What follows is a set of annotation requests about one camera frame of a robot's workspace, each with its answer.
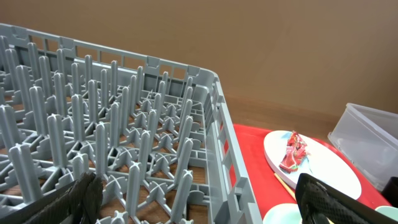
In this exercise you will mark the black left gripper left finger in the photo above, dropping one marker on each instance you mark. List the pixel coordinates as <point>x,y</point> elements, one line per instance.
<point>77,202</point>

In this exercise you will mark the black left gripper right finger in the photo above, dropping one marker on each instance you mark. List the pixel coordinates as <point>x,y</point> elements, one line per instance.
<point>320,203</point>

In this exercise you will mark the wooden chopstick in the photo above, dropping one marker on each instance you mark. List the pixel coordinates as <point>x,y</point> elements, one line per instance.
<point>285,186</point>

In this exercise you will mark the light blue bowl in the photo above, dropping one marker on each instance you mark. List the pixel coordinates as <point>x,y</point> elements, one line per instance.
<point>285,213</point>

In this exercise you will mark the light blue round plate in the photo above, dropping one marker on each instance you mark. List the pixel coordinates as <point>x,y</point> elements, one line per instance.
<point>320,162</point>

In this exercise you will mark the red snack wrapper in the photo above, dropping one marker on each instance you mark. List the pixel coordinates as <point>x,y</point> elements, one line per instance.
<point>296,152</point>

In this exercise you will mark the mint green bowl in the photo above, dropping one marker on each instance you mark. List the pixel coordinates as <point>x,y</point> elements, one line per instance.
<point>388,211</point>

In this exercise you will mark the black waste tray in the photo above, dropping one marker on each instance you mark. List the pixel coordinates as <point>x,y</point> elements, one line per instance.
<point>390,191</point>

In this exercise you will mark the grey dishwasher rack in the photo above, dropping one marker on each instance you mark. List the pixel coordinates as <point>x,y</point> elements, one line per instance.
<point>158,133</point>

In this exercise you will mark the red plastic tray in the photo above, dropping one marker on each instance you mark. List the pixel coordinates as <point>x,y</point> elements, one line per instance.
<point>267,189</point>

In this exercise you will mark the clear plastic bin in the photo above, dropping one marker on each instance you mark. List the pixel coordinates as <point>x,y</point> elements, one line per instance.
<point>368,138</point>

